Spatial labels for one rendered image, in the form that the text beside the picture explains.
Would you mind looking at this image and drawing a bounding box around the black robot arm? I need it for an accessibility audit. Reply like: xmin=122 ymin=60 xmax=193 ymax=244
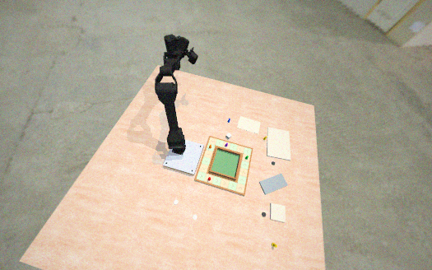
xmin=155 ymin=35 xmax=189 ymax=155

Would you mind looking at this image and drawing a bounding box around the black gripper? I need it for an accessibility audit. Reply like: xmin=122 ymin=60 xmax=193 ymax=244
xmin=178 ymin=47 xmax=198 ymax=64

